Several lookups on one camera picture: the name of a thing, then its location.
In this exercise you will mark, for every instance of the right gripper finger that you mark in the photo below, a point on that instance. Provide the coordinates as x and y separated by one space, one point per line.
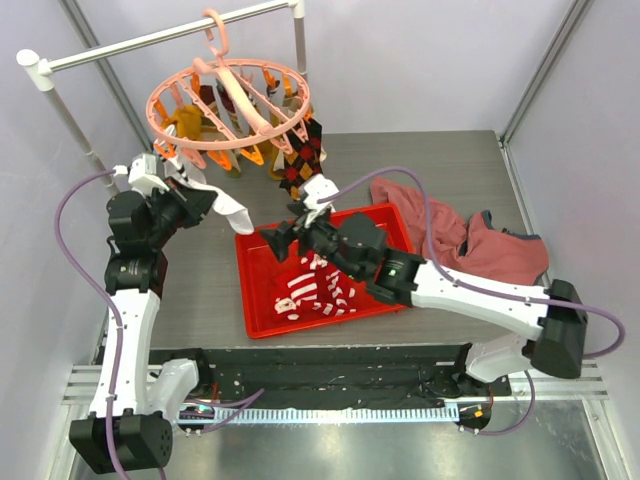
299 210
279 239

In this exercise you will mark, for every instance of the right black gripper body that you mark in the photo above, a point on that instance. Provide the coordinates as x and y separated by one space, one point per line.
300 235

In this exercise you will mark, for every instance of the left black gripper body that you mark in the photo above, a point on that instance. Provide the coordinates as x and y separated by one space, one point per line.
169 211

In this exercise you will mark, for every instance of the red white striped sock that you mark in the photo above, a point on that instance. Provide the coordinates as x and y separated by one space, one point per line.
334 294
298 284

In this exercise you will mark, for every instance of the red santa sock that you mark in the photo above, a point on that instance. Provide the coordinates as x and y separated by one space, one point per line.
285 309

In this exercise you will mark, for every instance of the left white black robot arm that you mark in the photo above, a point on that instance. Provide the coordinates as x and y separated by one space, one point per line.
131 419

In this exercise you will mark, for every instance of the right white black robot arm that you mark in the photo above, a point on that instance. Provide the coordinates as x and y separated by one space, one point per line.
547 327

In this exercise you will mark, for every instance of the pink round clip hanger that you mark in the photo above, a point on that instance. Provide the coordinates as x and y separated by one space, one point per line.
221 108

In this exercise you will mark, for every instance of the red plastic tray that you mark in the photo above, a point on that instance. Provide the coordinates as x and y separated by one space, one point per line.
257 268

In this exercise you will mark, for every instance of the black argyle sock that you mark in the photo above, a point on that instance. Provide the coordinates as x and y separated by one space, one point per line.
290 105
304 161

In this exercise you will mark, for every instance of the beige brown striped sock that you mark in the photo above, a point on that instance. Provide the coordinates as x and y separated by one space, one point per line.
216 97

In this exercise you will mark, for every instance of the pink crumpled garment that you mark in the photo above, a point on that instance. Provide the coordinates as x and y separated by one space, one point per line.
470 246

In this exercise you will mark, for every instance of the white clothes rack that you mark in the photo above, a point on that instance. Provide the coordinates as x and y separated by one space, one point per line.
41 70

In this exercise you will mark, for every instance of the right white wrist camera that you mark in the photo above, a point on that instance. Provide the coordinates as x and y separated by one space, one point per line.
314 194

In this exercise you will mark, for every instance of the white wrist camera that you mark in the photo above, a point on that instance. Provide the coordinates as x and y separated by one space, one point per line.
142 175
314 194

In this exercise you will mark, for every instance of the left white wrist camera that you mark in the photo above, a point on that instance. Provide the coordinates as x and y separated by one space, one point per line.
142 175

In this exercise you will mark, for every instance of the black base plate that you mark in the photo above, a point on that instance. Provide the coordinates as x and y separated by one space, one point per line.
338 378

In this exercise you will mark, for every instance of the white slotted cable duct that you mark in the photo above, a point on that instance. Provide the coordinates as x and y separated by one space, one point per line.
290 416

